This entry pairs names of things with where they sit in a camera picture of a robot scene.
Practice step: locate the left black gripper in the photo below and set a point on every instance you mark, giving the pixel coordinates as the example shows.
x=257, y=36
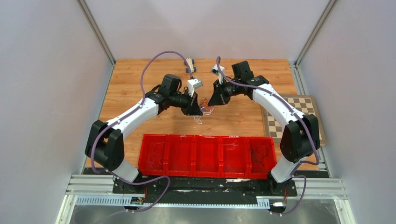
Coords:
x=192, y=108

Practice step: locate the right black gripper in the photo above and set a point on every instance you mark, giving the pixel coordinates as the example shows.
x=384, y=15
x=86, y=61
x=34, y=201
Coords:
x=219, y=97

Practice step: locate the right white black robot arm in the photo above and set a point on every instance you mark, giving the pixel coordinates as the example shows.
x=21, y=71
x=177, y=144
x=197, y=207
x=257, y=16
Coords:
x=300, y=136

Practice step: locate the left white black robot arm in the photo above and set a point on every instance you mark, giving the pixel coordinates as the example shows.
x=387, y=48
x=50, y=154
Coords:
x=105, y=144

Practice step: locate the white blue toy car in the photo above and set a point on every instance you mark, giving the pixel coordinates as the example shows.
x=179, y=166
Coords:
x=190, y=65

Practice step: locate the red bin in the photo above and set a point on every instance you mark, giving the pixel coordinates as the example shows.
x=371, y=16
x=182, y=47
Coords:
x=207, y=156
x=262, y=157
x=180, y=149
x=235, y=160
x=152, y=154

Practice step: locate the red bin middle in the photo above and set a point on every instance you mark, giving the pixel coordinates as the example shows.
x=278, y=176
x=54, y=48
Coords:
x=207, y=156

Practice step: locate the red bin rightmost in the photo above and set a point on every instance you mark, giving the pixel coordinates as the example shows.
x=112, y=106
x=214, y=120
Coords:
x=262, y=157

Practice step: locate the wooden chessboard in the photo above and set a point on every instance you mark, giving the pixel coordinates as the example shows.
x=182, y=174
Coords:
x=303, y=103

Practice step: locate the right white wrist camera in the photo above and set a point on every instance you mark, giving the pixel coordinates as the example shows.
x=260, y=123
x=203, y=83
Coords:
x=218, y=70

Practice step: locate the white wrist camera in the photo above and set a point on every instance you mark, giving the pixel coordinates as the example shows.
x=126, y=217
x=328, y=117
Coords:
x=218, y=70
x=193, y=84

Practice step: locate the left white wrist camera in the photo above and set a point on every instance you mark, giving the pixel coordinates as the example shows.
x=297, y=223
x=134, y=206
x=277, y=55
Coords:
x=193, y=84

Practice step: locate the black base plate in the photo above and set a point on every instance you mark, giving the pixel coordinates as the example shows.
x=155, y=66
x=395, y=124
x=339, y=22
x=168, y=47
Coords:
x=187, y=190

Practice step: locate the aluminium frame rail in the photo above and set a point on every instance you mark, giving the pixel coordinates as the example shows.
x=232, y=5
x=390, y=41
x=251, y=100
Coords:
x=103, y=185

